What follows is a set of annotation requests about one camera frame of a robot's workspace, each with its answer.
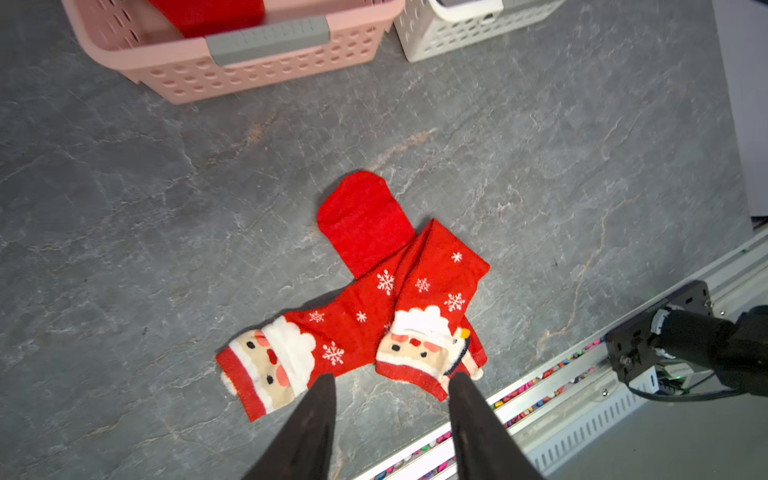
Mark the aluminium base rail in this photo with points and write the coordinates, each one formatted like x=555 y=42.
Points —
x=557 y=407

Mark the red santa sock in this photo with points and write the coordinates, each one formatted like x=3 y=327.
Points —
x=268 y=367
x=427 y=338

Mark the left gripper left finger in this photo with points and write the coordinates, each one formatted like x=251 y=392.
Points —
x=302 y=448

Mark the white plastic basket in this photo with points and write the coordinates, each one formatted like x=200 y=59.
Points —
x=429 y=28

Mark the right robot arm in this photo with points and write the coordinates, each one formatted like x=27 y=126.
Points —
x=682 y=327

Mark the pink plastic basket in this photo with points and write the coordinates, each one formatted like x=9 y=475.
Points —
x=297 y=39

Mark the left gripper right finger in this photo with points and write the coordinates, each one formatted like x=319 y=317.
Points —
x=483 y=447

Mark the red fuzzy sock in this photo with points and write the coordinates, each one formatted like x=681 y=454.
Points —
x=199 y=18

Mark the red penguin sock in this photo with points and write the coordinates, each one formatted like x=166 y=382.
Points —
x=363 y=222

